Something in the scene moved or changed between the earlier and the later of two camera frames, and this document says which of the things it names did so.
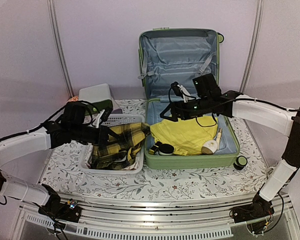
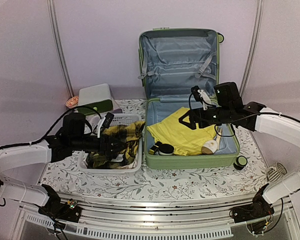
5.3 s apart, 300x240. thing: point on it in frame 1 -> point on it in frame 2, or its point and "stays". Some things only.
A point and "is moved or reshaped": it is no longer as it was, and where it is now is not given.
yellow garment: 187,136 stays
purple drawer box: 117,111 stays
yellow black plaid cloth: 122,149 is moved or reshaped
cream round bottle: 210,147 stays
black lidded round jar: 166,149 stays
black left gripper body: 79,134 -> 78,144
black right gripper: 175,106 -> 194,113
